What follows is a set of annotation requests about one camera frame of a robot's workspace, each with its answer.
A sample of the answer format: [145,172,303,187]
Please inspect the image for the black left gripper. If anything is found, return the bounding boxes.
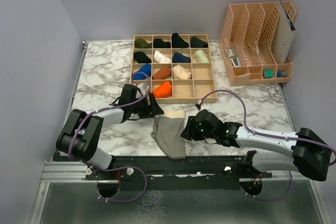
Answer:
[130,93,164,119]

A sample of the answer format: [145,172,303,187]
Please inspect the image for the grey underwear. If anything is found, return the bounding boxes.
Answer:
[151,110,186,159]

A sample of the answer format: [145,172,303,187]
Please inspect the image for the beige boxer underwear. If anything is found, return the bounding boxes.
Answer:
[172,65,192,80]

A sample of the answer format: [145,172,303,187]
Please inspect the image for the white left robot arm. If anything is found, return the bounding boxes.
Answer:
[56,82,164,179]

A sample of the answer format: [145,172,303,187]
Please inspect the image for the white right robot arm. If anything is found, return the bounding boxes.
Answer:
[181,110,332,182]

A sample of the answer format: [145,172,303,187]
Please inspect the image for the orange rolled cloth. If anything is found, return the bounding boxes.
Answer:
[152,81,173,99]

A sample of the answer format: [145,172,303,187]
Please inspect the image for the brown rolled cloth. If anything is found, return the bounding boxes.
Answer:
[153,65,172,80]

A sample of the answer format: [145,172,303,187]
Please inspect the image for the blue rolled cloth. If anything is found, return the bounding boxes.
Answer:
[132,63,152,80]

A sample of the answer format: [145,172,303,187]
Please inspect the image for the wooden compartment tray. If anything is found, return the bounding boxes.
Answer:
[130,34,217,104]

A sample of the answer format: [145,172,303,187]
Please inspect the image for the white rolled cloth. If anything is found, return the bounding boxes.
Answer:
[153,50,171,63]

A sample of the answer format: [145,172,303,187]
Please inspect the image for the black rolled cloth left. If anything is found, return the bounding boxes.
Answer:
[133,51,152,63]

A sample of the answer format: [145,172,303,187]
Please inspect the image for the black rolled cloth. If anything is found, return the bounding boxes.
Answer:
[153,38,171,48]
[133,51,152,63]
[171,33,189,48]

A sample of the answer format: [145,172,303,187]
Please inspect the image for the navy rolled cloth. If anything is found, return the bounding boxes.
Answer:
[172,52,191,63]

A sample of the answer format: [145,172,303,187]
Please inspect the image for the olive green rolled cloth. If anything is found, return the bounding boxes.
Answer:
[134,38,152,49]

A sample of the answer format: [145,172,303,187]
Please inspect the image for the pale green rolled cloth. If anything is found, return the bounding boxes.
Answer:
[195,50,209,63]

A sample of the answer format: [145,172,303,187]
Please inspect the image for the dark green rolled cloth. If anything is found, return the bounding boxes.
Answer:
[190,36,208,48]

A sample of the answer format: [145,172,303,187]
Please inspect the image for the cards in rack slot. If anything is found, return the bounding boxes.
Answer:
[228,46,250,77]

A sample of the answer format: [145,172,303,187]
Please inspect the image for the blue grey cylinder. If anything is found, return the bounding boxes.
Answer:
[277,71,288,78]

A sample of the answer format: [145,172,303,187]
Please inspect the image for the pink file organizer rack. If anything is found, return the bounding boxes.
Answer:
[219,2,292,86]

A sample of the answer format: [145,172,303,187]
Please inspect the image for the grey folder in rack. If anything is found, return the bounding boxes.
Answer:
[271,0,297,63]

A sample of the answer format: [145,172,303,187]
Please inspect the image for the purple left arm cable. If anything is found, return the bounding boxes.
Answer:
[67,71,153,204]

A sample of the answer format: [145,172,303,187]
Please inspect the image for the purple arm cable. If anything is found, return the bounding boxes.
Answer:
[67,71,153,204]
[196,89,336,201]

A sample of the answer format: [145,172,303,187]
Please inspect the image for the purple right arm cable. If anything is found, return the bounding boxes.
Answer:
[196,89,336,201]

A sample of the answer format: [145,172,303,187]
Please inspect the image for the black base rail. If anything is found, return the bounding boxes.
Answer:
[51,150,274,191]

